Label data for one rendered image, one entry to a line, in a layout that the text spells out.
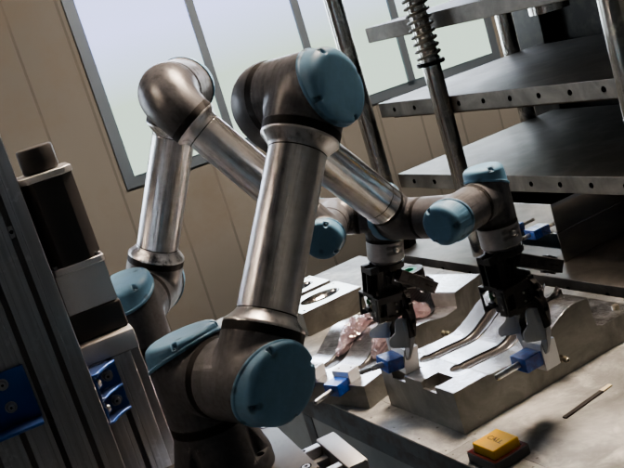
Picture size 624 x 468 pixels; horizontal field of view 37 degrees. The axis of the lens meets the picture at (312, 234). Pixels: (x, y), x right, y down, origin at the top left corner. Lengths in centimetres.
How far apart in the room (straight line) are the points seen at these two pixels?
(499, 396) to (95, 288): 82
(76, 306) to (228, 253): 293
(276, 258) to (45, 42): 310
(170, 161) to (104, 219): 245
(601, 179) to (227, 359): 147
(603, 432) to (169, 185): 94
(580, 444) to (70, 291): 92
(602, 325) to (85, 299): 107
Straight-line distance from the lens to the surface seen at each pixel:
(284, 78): 133
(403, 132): 474
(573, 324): 200
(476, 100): 277
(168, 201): 188
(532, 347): 180
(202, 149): 171
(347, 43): 315
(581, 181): 256
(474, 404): 186
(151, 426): 159
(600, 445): 174
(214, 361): 127
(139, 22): 431
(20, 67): 425
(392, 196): 163
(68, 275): 154
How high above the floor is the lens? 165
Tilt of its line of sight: 13 degrees down
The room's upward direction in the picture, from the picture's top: 17 degrees counter-clockwise
